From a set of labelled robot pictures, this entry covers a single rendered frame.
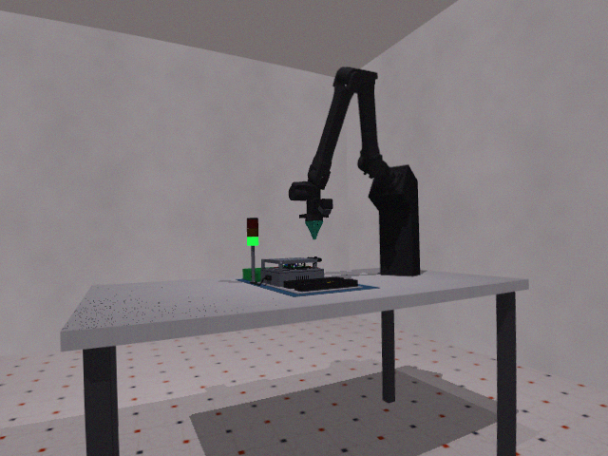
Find green bin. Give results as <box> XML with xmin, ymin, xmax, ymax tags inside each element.
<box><xmin>243</xmin><ymin>267</ymin><xmax>275</xmax><ymax>282</ymax></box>

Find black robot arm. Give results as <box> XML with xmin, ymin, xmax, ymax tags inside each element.
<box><xmin>289</xmin><ymin>66</ymin><xmax>403</xmax><ymax>215</ymax></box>

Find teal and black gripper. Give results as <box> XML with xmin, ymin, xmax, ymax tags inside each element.
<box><xmin>299</xmin><ymin>214</ymin><xmax>329</xmax><ymax>239</ymax></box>

